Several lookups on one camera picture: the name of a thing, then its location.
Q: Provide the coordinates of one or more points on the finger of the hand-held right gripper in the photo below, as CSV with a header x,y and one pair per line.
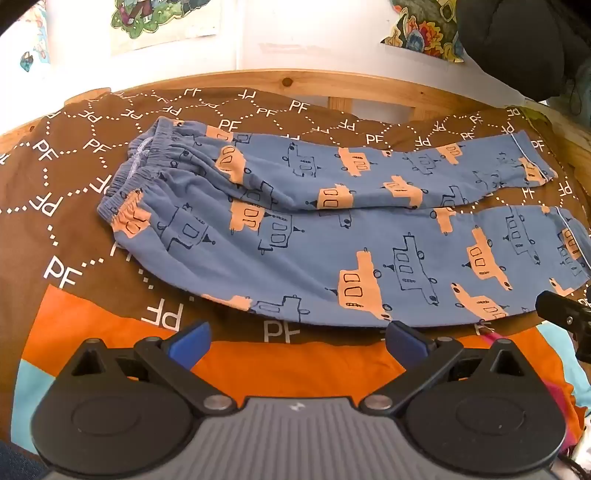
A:
x,y
561,309

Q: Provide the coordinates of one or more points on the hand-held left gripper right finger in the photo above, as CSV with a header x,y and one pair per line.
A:
x,y
407,345

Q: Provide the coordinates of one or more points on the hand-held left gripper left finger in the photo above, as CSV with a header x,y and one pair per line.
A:
x,y
190,344

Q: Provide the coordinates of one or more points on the blue printed pants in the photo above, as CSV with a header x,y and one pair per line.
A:
x,y
295,258

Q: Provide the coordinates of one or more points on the brown and orange printed blanket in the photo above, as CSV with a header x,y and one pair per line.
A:
x,y
69,230

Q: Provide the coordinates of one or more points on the dark blue cloth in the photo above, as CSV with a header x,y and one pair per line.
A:
x,y
18,464

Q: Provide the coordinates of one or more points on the black cushion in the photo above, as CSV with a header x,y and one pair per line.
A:
x,y
517,41

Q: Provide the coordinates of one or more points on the floral patterned cloth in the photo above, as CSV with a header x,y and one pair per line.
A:
x,y
427,34

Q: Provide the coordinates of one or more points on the wooden bed frame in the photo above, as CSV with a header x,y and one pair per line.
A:
x,y
286,83

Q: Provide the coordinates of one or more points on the wall poster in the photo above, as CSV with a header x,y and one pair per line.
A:
x,y
34,50
161,21

